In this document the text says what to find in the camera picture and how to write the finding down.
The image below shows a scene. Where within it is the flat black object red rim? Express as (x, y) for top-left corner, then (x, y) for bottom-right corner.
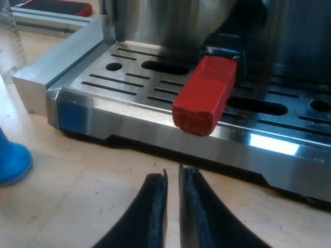
(18, 0), (94, 17)

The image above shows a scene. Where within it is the clear measuring glass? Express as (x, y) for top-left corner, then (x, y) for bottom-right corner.
(0, 0), (28, 84)

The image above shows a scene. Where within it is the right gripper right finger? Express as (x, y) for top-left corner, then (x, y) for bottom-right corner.
(178, 163), (262, 248)

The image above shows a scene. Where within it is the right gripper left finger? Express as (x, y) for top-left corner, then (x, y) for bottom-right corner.
(93, 168), (169, 248)

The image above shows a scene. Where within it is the filter holder with red-ended handle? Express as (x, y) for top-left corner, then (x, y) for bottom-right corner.
(172, 0), (268, 137)

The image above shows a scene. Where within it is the metal block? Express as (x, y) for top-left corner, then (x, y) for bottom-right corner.
(11, 18), (116, 115)

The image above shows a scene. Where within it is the aluminium rail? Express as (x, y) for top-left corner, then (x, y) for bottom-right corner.
(9, 5), (94, 34)

